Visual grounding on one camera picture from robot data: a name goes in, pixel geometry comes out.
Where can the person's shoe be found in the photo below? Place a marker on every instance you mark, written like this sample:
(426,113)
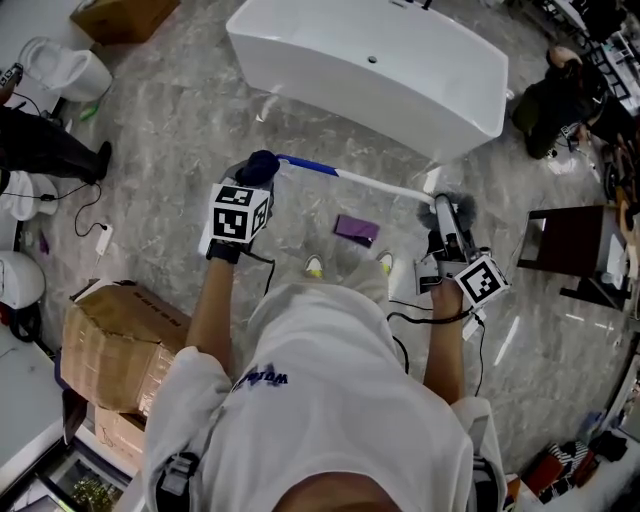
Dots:
(314,266)
(386,261)

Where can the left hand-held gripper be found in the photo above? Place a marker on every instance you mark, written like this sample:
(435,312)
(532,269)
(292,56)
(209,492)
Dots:
(232,220)

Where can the purple folded cloth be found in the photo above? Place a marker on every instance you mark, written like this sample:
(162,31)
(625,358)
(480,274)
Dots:
(356,229)

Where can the white bathtub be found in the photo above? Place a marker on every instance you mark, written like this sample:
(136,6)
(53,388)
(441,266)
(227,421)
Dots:
(375,90)

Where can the grey bristle toilet brush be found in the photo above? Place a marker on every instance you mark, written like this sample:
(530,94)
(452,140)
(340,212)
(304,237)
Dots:
(425,215)

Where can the white power strip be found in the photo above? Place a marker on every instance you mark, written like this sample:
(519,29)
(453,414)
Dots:
(104,240)
(472,327)

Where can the white toilet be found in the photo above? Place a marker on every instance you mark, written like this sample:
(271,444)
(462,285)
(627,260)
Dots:
(25,195)
(20,280)
(85,80)

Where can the small green object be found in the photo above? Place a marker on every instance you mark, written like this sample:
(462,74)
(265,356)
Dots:
(90,111)

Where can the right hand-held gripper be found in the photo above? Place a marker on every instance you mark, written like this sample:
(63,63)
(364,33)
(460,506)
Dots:
(480,280)

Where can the black white striped cloth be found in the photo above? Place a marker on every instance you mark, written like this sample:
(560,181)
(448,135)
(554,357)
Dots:
(570,465)

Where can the person's white shirt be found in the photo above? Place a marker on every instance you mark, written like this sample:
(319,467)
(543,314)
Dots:
(325,400)

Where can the small cardboard box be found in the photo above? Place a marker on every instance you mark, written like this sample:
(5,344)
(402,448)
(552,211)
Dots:
(117,440)

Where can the dark wooden stool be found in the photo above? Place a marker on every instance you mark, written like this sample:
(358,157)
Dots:
(565,235)

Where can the brown cardboard box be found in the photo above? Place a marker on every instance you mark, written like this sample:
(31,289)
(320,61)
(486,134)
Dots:
(125,20)

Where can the large taped cardboard box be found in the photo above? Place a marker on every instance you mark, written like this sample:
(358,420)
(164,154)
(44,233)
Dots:
(115,345)

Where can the person's left shoe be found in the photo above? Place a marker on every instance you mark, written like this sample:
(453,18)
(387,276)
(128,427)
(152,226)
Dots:
(314,266)

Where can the person's right shoe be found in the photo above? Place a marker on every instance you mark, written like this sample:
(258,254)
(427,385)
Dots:
(386,261)

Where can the person's right forearm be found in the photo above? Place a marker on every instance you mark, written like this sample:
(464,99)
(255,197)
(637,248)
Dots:
(447,350)

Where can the person's light trousers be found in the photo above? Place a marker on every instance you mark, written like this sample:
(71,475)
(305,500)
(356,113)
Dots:
(350,270)

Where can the white cabinet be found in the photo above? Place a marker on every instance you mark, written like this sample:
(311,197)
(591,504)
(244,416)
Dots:
(25,400)

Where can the person's left forearm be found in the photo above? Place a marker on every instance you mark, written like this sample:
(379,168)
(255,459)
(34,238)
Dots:
(210,320)

